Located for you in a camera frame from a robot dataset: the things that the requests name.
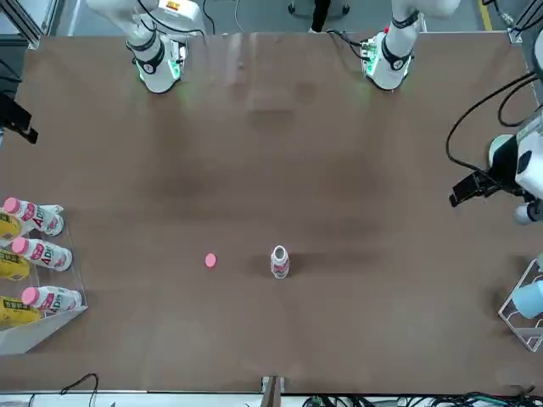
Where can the pink bottle cap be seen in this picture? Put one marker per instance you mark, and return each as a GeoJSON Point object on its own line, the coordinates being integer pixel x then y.
{"type": "Point", "coordinates": [211, 260]}

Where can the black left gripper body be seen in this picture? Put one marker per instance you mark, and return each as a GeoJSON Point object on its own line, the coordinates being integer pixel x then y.
{"type": "Point", "coordinates": [500, 182]}

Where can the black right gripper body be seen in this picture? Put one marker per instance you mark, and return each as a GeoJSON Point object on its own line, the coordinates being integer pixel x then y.
{"type": "Point", "coordinates": [7, 108]}

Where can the white bottle with pink cap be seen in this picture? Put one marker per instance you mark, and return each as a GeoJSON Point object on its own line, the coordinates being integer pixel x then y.
{"type": "Point", "coordinates": [44, 254]}
{"type": "Point", "coordinates": [38, 218]}
{"type": "Point", "coordinates": [53, 299]}

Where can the clear acrylic bottle shelf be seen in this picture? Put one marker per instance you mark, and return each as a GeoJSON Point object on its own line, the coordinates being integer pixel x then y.
{"type": "Point", "coordinates": [38, 335]}

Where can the yellow drink bottle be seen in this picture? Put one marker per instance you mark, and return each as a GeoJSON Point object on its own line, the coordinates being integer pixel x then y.
{"type": "Point", "coordinates": [8, 226]}
{"type": "Point", "coordinates": [19, 313]}
{"type": "Point", "coordinates": [12, 265]}

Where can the person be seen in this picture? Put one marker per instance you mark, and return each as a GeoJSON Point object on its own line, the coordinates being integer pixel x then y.
{"type": "Point", "coordinates": [321, 15]}

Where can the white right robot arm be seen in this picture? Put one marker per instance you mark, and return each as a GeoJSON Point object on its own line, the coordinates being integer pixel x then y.
{"type": "Point", "coordinates": [155, 68]}

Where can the light blue cup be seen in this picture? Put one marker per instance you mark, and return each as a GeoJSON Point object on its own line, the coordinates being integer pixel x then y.
{"type": "Point", "coordinates": [528, 301]}

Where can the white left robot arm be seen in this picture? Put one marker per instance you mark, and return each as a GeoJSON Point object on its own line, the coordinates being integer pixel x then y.
{"type": "Point", "coordinates": [394, 63]}

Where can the white drink bottle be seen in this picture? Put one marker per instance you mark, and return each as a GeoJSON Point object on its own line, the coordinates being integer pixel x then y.
{"type": "Point", "coordinates": [280, 265]}

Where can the aluminium frame post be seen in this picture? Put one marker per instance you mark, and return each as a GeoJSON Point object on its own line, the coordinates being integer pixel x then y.
{"type": "Point", "coordinates": [272, 392]}

